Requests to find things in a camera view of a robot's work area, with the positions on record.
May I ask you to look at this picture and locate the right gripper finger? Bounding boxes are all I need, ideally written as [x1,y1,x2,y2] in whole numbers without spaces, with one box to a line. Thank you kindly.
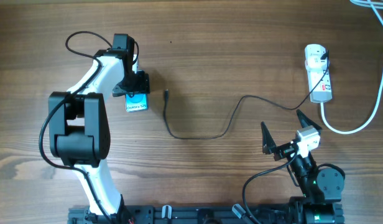
[261,122,277,154]
[296,110,322,134]

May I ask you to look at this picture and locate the smartphone with teal screen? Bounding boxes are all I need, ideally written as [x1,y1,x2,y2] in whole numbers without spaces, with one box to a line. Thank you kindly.
[126,94,148,113]

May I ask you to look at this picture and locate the black USB charging cable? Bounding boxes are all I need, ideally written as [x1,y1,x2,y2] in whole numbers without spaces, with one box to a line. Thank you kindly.
[162,50,330,141]

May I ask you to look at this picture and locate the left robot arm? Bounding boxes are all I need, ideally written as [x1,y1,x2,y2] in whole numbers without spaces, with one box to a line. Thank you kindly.
[39,34,150,223]

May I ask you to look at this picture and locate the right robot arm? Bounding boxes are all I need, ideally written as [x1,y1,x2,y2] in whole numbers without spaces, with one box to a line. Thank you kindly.
[256,110,346,223]

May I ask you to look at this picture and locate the white USB charger plug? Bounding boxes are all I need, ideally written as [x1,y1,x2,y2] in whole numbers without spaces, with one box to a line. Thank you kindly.
[305,54,328,72]

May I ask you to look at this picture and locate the white power strip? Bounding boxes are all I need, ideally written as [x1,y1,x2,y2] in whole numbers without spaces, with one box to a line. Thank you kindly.
[305,44,332,103]

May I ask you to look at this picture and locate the black right camera cable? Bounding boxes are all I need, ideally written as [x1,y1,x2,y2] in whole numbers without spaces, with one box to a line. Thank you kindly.
[242,148,300,224]

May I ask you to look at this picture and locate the black camera cable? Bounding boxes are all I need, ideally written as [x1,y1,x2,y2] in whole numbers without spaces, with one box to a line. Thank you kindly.
[242,148,300,224]
[38,30,140,223]

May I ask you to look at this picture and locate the black left camera cable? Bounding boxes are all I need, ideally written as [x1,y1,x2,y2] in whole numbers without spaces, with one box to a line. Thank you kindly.
[38,30,140,223]

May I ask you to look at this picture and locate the white power strip cord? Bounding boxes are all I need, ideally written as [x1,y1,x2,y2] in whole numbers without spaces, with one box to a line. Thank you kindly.
[320,0,383,136]

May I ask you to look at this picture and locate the white cables at corner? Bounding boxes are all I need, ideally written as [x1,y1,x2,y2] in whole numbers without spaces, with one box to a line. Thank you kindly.
[349,0,383,11]

